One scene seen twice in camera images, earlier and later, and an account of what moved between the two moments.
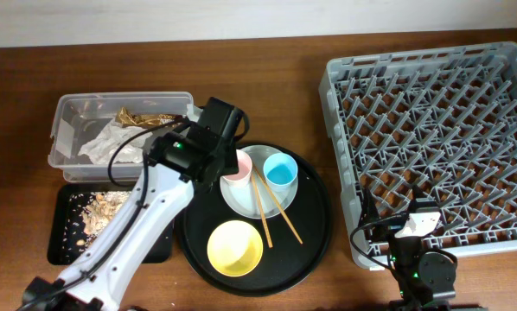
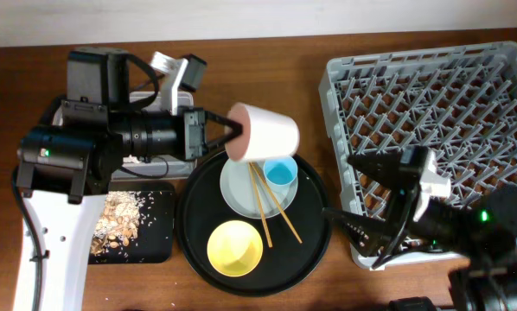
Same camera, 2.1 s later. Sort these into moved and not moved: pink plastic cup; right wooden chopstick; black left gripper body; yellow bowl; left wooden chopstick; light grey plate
Moved: black left gripper body; pink plastic cup
Not moved: light grey plate; yellow bowl; right wooden chopstick; left wooden chopstick
